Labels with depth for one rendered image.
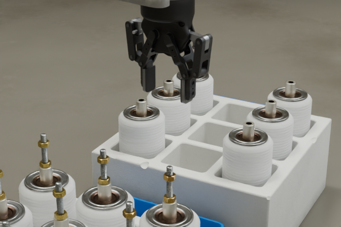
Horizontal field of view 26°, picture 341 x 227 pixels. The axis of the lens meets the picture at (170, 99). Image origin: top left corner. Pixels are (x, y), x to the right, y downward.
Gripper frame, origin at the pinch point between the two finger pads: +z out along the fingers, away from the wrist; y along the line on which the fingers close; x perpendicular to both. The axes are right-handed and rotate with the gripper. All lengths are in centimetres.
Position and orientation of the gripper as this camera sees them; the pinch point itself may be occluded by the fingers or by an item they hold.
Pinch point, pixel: (167, 87)
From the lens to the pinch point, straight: 106.9
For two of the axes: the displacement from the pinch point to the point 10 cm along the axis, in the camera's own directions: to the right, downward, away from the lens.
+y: -8.0, -2.4, 5.6
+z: 0.0, 9.2, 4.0
